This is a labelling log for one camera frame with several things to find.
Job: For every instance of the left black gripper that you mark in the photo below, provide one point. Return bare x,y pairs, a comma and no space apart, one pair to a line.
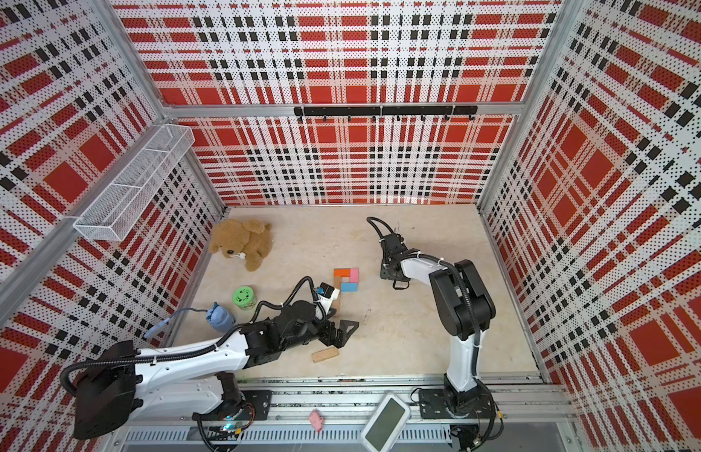
329,339

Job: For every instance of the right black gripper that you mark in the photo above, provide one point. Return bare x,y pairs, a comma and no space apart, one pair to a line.
383,272

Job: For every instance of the light blue front block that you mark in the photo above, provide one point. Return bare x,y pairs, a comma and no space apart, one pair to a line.
349,287

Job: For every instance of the orange building block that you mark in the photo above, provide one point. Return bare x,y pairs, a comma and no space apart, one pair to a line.
343,273

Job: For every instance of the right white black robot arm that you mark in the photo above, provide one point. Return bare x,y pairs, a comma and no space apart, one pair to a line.
463,303

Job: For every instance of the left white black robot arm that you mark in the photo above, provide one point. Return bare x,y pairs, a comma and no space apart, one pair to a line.
199,380

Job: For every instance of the green round toy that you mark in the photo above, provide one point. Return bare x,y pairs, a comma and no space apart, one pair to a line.
244,297

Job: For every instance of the white tablet device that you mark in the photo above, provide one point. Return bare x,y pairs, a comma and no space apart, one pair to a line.
386,424

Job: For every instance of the brown teddy bear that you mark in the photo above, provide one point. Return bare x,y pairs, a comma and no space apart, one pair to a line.
250,240

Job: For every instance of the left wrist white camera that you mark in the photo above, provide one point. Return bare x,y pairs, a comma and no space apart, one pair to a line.
327,295

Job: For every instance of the pink block on rail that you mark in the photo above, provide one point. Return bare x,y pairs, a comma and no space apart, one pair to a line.
316,421

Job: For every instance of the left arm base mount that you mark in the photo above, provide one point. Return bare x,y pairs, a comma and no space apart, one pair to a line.
231,418

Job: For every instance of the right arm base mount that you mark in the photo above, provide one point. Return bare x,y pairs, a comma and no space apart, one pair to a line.
477,404

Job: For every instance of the blue toy with cord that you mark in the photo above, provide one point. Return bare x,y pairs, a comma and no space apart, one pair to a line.
218,318

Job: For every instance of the black hook rail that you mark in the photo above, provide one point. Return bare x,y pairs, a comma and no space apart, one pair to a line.
387,110

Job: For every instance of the white wire mesh basket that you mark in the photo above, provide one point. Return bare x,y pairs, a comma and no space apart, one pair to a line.
116,210

